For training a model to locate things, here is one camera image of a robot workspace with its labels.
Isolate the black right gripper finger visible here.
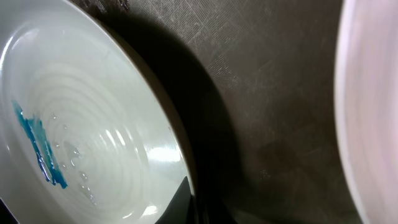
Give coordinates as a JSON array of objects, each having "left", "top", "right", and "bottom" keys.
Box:
[{"left": 155, "top": 177, "right": 195, "bottom": 224}]

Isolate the dark brown serving tray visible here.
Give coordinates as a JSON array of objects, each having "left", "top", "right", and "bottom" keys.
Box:
[{"left": 77, "top": 0, "right": 361, "bottom": 223}]

